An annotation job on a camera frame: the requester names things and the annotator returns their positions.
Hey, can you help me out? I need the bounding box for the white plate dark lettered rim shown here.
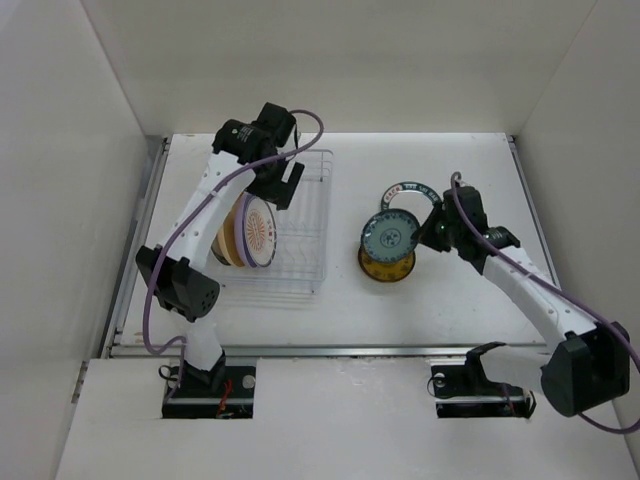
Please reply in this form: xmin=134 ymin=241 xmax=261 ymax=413
xmin=379 ymin=181 xmax=441 ymax=218

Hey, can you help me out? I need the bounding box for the purple rimmed patterned plate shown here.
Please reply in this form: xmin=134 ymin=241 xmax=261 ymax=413
xmin=240 ymin=194 xmax=277 ymax=268

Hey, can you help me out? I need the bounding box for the dark green rimmed plate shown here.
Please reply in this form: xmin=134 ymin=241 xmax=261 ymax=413
xmin=360 ymin=208 xmax=420 ymax=264

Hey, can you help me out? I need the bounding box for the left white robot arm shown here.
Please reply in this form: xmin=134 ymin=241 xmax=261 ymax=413
xmin=135 ymin=103 xmax=319 ymax=398

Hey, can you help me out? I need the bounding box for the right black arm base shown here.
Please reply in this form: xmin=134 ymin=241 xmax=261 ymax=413
xmin=427 ymin=364 xmax=537 ymax=420

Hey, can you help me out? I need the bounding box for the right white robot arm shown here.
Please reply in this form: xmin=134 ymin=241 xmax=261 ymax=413
xmin=417 ymin=179 xmax=638 ymax=417

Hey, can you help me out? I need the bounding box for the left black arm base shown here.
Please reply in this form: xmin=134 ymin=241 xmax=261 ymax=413
xmin=158 ymin=356 xmax=257 ymax=420

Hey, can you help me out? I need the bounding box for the beige orange plate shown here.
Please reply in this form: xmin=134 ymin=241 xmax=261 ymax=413
xmin=217 ymin=210 xmax=245 ymax=268

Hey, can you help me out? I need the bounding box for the white wire dish rack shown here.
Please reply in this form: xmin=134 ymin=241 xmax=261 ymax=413
xmin=207 ymin=149 xmax=334 ymax=294

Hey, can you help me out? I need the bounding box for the aluminium table front rail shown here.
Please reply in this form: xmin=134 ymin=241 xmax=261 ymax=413
xmin=104 ymin=343 xmax=544 ymax=358

